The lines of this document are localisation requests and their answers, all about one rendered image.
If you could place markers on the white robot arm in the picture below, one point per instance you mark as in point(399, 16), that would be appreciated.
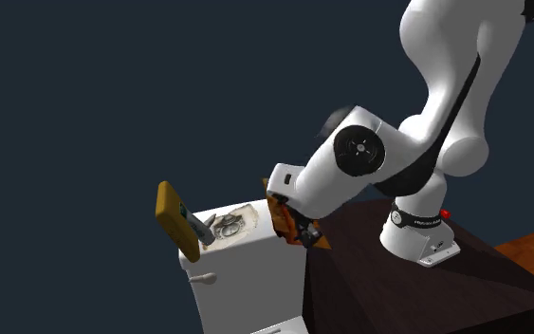
point(437, 83)

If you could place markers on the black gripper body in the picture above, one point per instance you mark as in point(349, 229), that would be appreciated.
point(304, 230)

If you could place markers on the yellow rectangular sponge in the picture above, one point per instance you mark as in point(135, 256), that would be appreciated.
point(174, 222)

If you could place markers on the dark brown robot stand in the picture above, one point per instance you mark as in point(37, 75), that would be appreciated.
point(386, 287)

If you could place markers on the orange brown box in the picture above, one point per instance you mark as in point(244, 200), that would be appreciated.
point(280, 222)

